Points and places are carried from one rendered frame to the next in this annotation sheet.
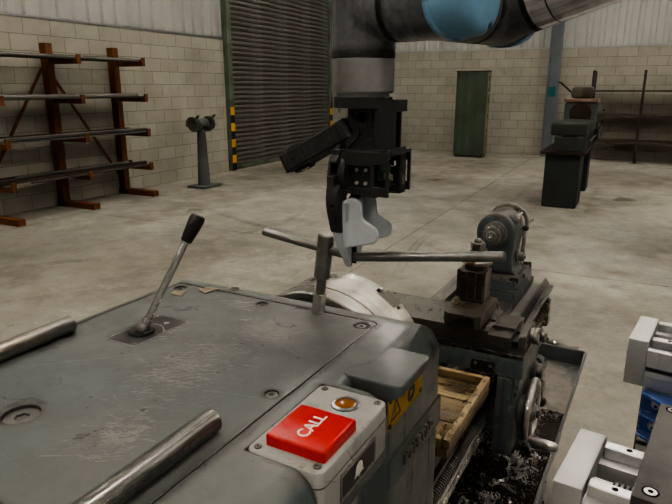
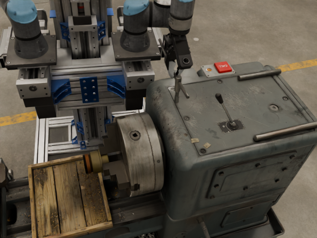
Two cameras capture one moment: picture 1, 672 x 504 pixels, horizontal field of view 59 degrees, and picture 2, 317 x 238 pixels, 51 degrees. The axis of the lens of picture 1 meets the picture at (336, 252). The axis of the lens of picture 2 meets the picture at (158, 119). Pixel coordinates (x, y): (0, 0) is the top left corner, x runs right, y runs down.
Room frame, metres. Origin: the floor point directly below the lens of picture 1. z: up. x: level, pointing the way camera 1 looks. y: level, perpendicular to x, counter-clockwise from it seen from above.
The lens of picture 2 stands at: (1.52, 0.56, 2.15)
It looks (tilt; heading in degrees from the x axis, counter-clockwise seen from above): 48 degrees down; 220
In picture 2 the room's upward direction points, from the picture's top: 6 degrees clockwise
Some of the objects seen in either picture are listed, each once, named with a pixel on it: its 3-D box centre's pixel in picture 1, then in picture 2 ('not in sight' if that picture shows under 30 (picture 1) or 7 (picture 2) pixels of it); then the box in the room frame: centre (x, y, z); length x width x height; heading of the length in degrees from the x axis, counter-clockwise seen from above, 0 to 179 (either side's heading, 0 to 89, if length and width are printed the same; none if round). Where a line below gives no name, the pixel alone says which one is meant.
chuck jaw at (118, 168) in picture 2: not in sight; (120, 176); (1.08, 0.05, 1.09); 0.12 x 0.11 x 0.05; 61
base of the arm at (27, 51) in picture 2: not in sight; (29, 40); (0.94, -0.73, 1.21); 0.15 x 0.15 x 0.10
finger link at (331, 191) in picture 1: (340, 196); not in sight; (0.73, -0.01, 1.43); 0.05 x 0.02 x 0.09; 151
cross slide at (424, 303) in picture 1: (450, 319); not in sight; (1.51, -0.31, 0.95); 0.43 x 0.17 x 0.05; 61
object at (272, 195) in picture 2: not in sight; (198, 204); (0.61, 0.18, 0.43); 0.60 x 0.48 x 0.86; 151
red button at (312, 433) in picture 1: (312, 435); (222, 67); (0.47, 0.02, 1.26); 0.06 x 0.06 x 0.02; 61
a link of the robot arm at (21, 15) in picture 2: not in sight; (23, 16); (0.94, -0.74, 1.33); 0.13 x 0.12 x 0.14; 76
